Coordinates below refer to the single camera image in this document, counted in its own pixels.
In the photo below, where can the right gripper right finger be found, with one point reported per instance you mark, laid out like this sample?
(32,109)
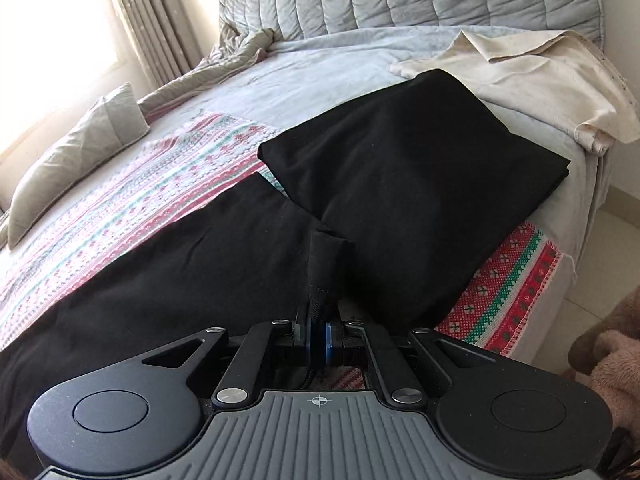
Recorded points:
(498,415)

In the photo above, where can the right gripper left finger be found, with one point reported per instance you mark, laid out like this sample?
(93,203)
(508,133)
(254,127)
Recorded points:
(134,415)

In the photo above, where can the black pants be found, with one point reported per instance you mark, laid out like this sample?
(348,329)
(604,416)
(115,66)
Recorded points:
(391,201)

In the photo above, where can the brown plush toy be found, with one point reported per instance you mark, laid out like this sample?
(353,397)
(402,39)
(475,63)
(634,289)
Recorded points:
(606,359)

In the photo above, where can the red green patterned blanket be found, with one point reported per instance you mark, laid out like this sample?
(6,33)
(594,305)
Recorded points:
(230,223)

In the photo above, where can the grey pillow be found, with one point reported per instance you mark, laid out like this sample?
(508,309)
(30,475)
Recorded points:
(112,124)

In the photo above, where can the cream cloth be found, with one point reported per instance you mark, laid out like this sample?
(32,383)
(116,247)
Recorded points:
(556,76)

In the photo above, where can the crumpled grey quilt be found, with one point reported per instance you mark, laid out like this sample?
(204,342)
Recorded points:
(235,53)

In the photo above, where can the beige curtain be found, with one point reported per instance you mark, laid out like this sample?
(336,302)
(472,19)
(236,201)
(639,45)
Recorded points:
(162,36)

